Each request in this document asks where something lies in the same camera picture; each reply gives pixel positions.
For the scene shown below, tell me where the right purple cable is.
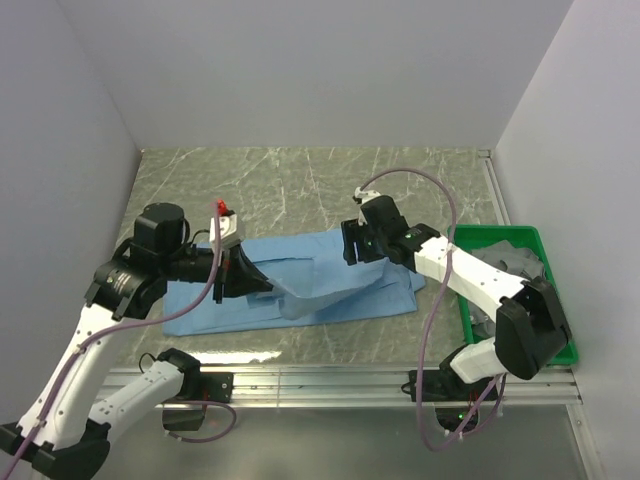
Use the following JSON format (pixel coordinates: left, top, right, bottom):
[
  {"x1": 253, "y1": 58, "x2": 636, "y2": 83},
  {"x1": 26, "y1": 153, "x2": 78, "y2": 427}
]
[{"x1": 362, "y1": 168, "x2": 507, "y2": 452}]

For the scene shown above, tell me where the grey long sleeve shirt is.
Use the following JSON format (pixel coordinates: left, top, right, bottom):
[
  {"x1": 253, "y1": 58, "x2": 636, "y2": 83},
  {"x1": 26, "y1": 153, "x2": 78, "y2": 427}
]
[{"x1": 468, "y1": 240, "x2": 546, "y2": 340}]

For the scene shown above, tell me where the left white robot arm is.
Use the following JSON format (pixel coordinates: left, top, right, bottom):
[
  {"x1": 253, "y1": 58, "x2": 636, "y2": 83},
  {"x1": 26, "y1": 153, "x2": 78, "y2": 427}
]
[{"x1": 1, "y1": 201, "x2": 272, "y2": 479}]

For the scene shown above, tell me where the green plastic bin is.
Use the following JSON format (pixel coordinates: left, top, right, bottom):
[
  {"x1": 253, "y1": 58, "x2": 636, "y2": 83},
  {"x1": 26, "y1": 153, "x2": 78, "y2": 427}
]
[{"x1": 446, "y1": 224, "x2": 581, "y2": 369}]

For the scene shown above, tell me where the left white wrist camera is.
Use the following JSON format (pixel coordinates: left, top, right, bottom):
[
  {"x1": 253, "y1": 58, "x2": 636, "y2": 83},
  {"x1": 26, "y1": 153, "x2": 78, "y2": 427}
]
[{"x1": 209, "y1": 199, "x2": 243, "y2": 250}]

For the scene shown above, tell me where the light blue long sleeve shirt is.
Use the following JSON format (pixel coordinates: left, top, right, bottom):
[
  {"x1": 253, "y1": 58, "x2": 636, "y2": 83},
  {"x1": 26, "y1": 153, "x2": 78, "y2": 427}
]
[{"x1": 162, "y1": 229, "x2": 425, "y2": 337}]

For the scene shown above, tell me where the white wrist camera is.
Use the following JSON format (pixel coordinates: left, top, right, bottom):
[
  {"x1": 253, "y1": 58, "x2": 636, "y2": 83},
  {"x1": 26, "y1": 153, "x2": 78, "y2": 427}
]
[
  {"x1": 209, "y1": 199, "x2": 243, "y2": 250},
  {"x1": 353, "y1": 187, "x2": 380, "y2": 205}
]

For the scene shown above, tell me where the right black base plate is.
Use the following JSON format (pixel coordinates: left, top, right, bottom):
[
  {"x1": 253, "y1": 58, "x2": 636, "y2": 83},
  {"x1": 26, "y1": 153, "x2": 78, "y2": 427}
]
[{"x1": 400, "y1": 370, "x2": 468, "y2": 402}]

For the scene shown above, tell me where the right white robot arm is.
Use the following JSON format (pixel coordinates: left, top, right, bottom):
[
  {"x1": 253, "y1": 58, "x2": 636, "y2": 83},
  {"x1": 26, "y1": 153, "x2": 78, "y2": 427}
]
[{"x1": 341, "y1": 190, "x2": 572, "y2": 400}]

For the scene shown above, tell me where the aluminium mounting rail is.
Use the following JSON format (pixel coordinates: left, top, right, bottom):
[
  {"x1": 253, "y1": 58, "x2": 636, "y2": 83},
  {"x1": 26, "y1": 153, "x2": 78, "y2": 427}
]
[{"x1": 99, "y1": 364, "x2": 605, "y2": 479}]

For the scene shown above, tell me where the purple cable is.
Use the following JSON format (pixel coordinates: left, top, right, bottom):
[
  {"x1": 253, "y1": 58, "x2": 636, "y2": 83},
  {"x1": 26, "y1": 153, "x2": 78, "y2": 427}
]
[
  {"x1": 7, "y1": 209, "x2": 237, "y2": 480},
  {"x1": 362, "y1": 168, "x2": 507, "y2": 452}
]

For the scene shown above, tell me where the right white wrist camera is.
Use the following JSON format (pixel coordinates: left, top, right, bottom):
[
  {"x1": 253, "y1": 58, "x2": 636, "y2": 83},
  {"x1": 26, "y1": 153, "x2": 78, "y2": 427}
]
[{"x1": 353, "y1": 187, "x2": 380, "y2": 205}]

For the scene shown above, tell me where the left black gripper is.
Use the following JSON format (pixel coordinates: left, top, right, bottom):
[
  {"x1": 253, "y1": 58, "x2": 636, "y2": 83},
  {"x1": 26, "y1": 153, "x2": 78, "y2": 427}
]
[{"x1": 162, "y1": 241, "x2": 273, "y2": 303}]

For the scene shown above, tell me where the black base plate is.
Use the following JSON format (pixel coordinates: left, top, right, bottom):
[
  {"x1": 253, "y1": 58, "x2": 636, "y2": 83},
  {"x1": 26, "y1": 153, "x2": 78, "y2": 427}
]
[
  {"x1": 400, "y1": 370, "x2": 468, "y2": 402},
  {"x1": 196, "y1": 372, "x2": 234, "y2": 403}
]

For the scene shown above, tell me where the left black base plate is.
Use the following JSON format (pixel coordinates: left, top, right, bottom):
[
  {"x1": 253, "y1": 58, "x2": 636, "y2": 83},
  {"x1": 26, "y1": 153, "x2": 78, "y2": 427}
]
[{"x1": 196, "y1": 372, "x2": 234, "y2": 403}]

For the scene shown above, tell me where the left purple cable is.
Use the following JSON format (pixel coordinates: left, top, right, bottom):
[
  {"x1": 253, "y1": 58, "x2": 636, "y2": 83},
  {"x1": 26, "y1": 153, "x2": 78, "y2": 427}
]
[{"x1": 7, "y1": 209, "x2": 237, "y2": 480}]

